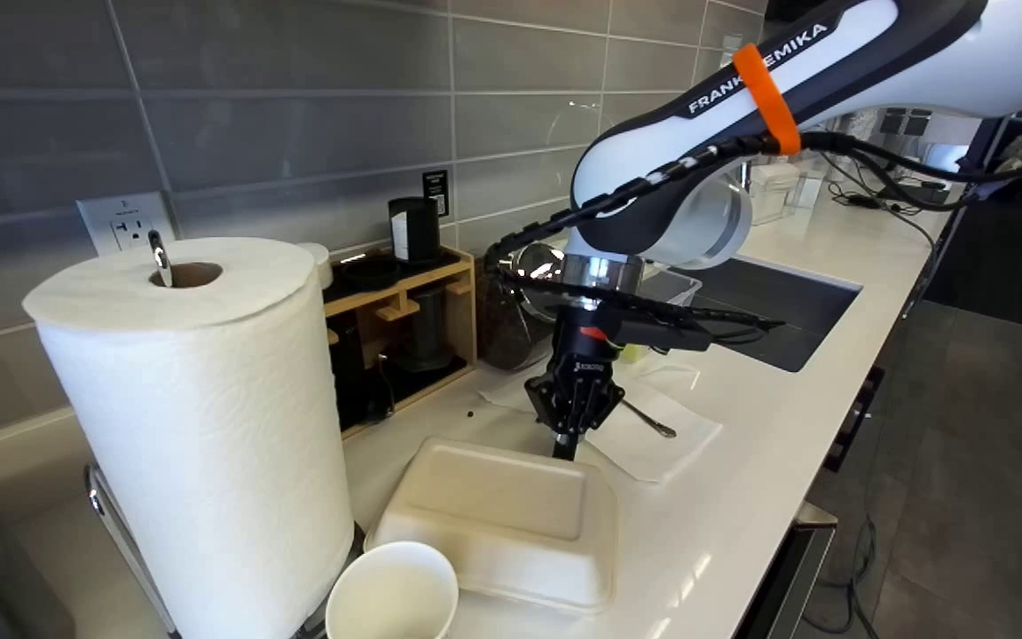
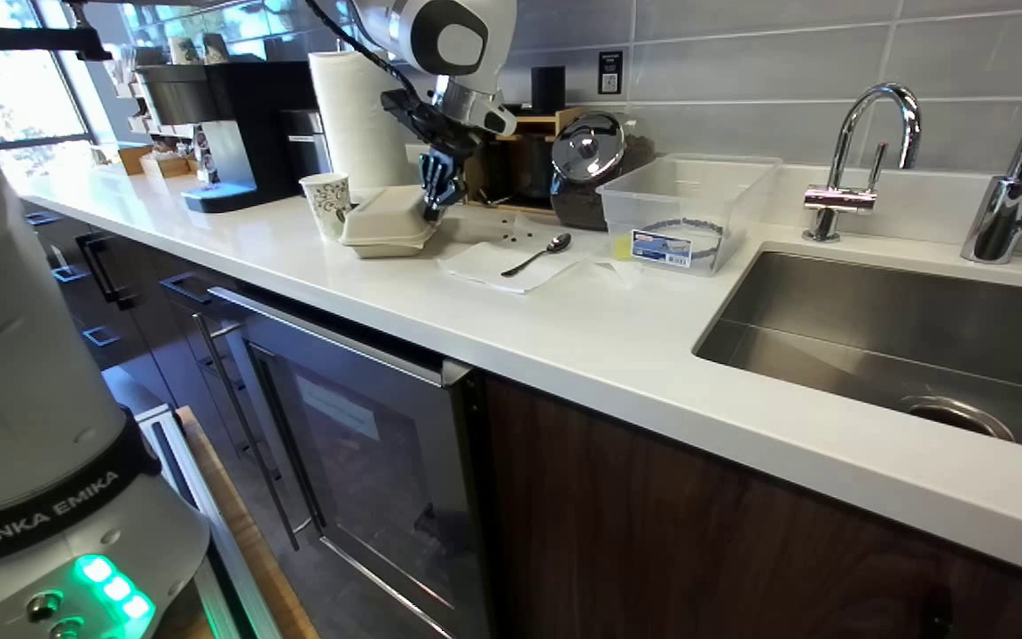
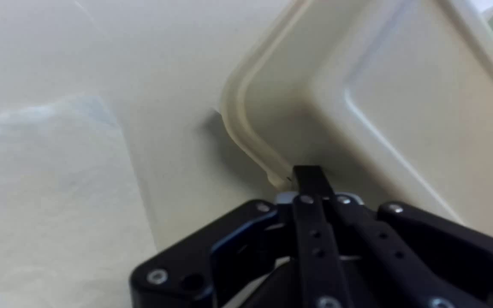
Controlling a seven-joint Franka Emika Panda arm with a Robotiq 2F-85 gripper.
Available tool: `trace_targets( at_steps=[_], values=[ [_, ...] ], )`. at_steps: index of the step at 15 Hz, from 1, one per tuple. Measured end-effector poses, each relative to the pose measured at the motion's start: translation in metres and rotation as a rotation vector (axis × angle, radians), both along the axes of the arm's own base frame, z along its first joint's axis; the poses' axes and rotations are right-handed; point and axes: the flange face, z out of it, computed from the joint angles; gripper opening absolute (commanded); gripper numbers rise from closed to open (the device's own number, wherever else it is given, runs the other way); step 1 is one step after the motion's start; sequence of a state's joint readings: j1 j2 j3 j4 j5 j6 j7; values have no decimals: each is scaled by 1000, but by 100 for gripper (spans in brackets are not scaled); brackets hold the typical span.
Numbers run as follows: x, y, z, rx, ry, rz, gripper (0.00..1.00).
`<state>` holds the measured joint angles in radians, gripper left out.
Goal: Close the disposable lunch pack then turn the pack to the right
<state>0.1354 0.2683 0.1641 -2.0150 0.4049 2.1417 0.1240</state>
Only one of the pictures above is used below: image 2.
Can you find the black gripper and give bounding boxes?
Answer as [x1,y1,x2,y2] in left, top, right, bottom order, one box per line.
[380,87,485,221]

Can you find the beige disposable lunch pack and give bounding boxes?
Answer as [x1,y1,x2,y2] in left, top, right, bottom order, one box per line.
[341,185,437,260]

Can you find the white Franka robot base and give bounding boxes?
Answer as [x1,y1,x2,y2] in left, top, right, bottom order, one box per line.
[0,169,211,639]

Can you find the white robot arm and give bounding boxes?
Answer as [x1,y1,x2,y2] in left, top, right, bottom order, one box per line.
[306,0,519,221]

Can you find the white paper towel roll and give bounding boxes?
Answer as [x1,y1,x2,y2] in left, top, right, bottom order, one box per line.
[310,48,413,194]

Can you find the white paper napkin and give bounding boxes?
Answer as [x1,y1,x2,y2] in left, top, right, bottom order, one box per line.
[437,240,589,293]

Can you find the patterned paper cup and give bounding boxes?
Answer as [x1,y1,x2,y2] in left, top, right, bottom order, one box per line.
[301,175,355,238]

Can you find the metal spoon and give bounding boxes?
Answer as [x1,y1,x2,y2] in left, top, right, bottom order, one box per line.
[500,235,572,277]

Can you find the shiny metal kettle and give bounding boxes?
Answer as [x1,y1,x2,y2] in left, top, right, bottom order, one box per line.
[552,111,630,185]

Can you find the black coffee machine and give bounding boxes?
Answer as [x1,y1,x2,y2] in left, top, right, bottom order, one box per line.
[138,61,316,214]

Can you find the clear plastic container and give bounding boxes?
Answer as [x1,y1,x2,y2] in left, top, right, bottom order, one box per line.
[599,152,778,271]

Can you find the under-counter wine fridge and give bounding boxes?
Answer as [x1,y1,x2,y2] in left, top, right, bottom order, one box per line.
[211,286,492,639]

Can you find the grey drawer cabinet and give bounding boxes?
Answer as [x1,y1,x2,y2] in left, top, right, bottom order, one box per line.
[24,204,264,491]

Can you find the dark wood cabinet front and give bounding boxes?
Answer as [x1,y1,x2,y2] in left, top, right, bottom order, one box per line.
[472,375,1022,639]

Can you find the chrome gooseneck faucet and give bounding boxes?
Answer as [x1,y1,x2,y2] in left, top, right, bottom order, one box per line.
[801,81,925,246]

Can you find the wooden chair edge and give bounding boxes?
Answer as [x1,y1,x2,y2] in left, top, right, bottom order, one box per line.
[178,409,320,639]

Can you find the stainless steel sink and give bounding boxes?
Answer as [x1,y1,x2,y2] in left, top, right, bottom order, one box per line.
[692,251,1022,445]

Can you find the wall power outlet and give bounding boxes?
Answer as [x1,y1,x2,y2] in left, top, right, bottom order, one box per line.
[595,48,626,96]

